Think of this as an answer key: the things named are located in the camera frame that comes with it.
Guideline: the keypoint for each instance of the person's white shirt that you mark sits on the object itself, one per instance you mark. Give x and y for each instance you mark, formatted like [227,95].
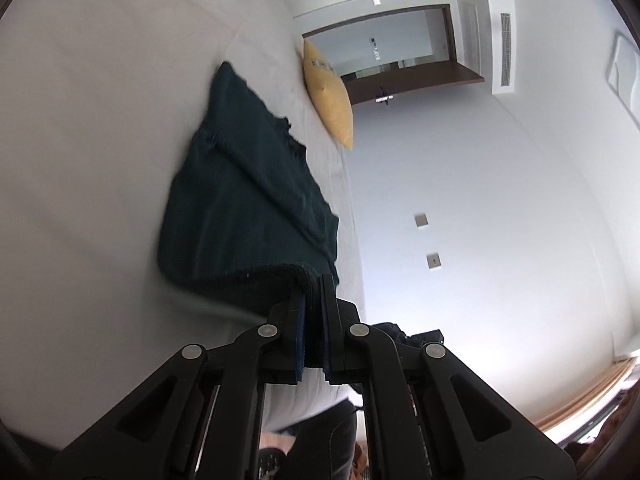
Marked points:
[300,405]

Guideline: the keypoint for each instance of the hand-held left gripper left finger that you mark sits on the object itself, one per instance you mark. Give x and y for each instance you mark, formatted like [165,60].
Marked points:
[300,345]

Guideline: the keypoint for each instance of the bed with grey sheet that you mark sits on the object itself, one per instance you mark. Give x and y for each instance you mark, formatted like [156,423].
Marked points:
[100,110]

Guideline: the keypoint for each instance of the yellow pillow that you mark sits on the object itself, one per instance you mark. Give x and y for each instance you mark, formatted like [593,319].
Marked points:
[330,100]

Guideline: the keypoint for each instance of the dark green sweater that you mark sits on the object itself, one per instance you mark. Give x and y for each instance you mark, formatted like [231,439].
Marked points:
[240,210]

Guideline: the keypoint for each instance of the brown door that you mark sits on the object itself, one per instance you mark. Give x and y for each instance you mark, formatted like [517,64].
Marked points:
[425,82]

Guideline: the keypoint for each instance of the wall switch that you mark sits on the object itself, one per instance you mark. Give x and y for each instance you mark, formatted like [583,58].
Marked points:
[421,221]
[434,261]

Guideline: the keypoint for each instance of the wall air vent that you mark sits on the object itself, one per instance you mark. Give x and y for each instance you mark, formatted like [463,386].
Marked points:
[506,50]

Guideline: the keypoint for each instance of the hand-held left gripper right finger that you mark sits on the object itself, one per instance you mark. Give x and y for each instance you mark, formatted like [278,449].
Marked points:
[326,350]

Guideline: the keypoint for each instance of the person's dark trousers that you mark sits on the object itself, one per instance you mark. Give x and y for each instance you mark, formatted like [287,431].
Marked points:
[325,445]

